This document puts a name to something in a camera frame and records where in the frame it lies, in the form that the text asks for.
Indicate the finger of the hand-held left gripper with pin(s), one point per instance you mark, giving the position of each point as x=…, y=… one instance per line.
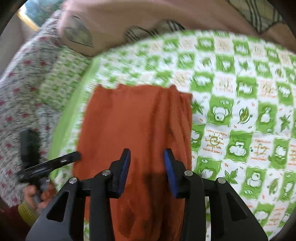
x=64, y=160

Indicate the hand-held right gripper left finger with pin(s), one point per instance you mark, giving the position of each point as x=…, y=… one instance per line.
x=123, y=171

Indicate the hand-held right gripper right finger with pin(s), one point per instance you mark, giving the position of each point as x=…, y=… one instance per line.
x=171, y=173

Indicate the rust orange knit sweater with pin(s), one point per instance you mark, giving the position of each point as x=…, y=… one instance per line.
x=138, y=120

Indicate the person's left hand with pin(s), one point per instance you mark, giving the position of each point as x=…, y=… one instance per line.
x=31, y=194

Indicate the floral print quilt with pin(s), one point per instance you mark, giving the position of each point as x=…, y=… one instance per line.
x=18, y=92

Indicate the green checkered pillow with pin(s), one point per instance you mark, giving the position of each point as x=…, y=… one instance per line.
x=64, y=74

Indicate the green checkered bed sheet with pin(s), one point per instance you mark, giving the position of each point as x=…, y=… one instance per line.
x=242, y=92

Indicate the pink heart print quilt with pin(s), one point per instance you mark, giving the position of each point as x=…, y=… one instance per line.
x=127, y=14

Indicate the yellow picture frame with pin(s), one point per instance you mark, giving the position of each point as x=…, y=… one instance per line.
x=29, y=22

